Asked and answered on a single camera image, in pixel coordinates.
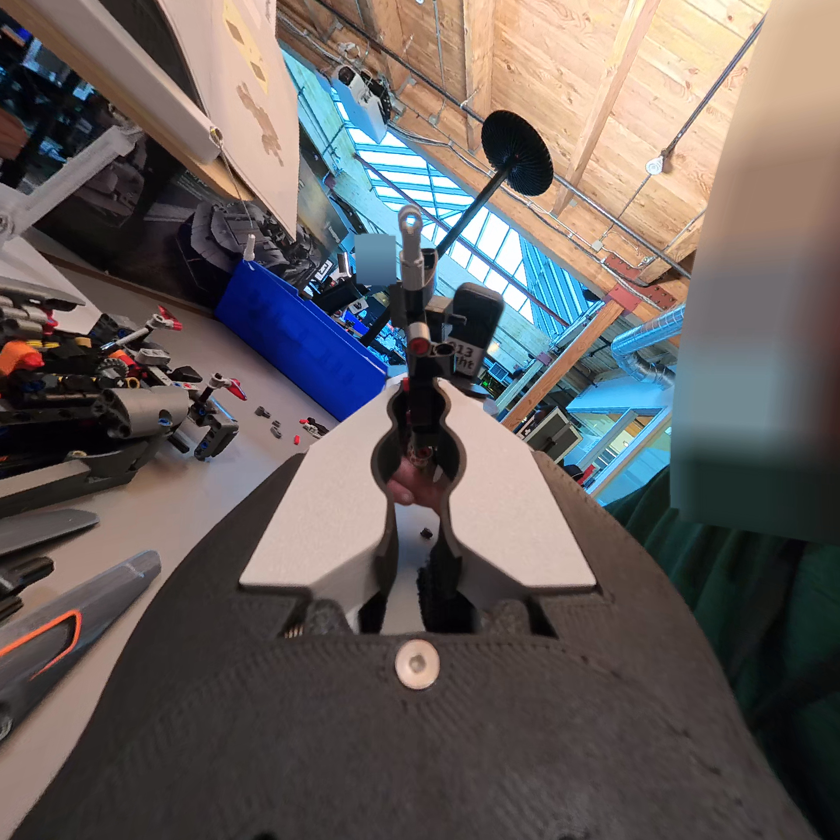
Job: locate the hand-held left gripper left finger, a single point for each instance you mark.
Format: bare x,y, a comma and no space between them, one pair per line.
315,525

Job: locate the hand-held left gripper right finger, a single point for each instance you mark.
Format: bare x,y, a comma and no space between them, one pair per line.
518,525

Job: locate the small black grey lego subassembly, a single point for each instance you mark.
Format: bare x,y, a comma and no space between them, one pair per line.
412,266

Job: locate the red and grey lego connector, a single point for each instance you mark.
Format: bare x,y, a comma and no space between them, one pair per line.
315,426

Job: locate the large lego vehicle model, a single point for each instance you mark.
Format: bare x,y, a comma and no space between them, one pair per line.
124,407

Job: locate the grey orange-striped lego wing panels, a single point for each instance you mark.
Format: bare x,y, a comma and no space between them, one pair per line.
79,610

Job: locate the dark lego set box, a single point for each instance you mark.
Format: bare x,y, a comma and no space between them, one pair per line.
216,229

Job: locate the person's right hand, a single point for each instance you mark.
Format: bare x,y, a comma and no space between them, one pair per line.
410,489

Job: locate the black pole with round disc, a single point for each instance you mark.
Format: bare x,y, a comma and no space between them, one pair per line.
518,154

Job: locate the blue plastic bin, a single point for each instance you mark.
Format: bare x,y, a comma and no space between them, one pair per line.
289,334

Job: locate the ceiling spot lamp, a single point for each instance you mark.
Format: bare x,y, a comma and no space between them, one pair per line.
654,165

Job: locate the white ceiling projector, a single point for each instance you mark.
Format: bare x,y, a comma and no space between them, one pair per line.
361,98

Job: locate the white paper sheet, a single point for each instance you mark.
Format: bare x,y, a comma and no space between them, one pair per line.
39,275

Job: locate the spiral metal air duct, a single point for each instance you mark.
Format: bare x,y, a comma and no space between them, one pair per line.
646,354

